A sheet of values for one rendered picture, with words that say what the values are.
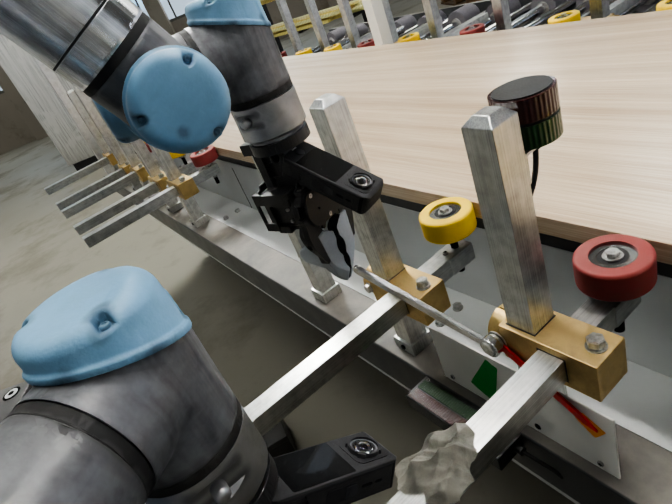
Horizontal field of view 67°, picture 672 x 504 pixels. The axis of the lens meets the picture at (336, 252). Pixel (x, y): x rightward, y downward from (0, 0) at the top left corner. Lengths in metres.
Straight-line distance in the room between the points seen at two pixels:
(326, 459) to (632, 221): 0.45
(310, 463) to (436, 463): 0.14
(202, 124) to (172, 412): 0.21
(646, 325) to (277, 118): 0.57
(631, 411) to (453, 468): 0.40
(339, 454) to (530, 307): 0.26
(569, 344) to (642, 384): 0.31
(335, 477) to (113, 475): 0.18
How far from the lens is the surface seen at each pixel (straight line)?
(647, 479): 0.69
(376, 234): 0.71
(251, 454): 0.33
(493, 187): 0.49
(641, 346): 0.87
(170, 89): 0.39
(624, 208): 0.71
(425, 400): 0.78
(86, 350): 0.25
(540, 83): 0.51
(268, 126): 0.56
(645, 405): 0.85
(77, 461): 0.25
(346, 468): 0.40
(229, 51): 0.54
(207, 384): 0.29
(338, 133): 0.65
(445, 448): 0.50
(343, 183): 0.56
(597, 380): 0.56
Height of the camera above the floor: 1.28
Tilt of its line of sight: 29 degrees down
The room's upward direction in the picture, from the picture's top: 23 degrees counter-clockwise
